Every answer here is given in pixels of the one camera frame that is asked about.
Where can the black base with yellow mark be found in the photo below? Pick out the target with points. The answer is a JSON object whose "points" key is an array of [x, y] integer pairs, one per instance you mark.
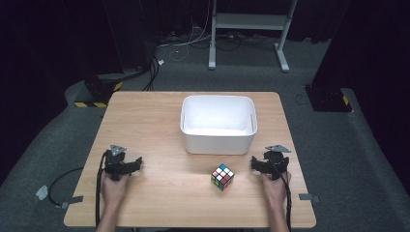
{"points": [[327, 98]]}

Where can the white plug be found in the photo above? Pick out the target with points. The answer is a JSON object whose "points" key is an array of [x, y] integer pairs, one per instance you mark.
{"points": [[42, 192]]}

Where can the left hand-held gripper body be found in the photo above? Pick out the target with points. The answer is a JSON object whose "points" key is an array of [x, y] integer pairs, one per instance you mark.
{"points": [[113, 164]]}

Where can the white plastic bin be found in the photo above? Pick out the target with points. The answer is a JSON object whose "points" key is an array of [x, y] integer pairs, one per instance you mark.
{"points": [[218, 124]]}

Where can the grey metal stand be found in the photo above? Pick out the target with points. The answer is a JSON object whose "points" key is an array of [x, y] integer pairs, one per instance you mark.
{"points": [[249, 22]]}

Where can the black base with striped edge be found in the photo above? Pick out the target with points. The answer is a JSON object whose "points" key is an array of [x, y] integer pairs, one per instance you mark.
{"points": [[98, 92]]}

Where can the small white tag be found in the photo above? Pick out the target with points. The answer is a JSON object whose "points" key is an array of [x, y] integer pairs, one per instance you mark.
{"points": [[161, 62]]}

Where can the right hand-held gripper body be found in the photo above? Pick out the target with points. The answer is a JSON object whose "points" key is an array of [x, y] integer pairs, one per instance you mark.
{"points": [[276, 162]]}

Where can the person's left hand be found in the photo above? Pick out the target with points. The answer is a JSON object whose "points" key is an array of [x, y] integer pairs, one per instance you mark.
{"points": [[113, 190]]}

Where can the grey tape strip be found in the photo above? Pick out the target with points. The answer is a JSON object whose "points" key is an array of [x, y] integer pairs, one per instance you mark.
{"points": [[308, 197], [71, 201]]}

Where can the multicoloured puzzle cube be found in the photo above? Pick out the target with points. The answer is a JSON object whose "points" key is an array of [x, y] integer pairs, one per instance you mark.
{"points": [[222, 177]]}

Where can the person's right hand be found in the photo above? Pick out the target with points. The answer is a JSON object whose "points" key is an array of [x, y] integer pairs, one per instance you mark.
{"points": [[274, 190]]}

